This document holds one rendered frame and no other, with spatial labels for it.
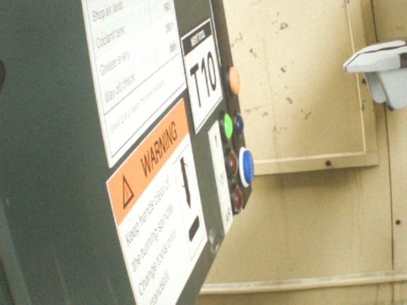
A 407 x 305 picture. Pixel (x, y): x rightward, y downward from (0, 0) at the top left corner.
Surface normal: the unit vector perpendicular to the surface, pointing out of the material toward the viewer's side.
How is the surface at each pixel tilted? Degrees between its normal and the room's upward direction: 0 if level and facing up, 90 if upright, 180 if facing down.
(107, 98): 90
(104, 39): 90
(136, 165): 90
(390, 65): 90
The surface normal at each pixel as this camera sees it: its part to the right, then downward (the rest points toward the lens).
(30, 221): 0.97, -0.08
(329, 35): -0.20, 0.33
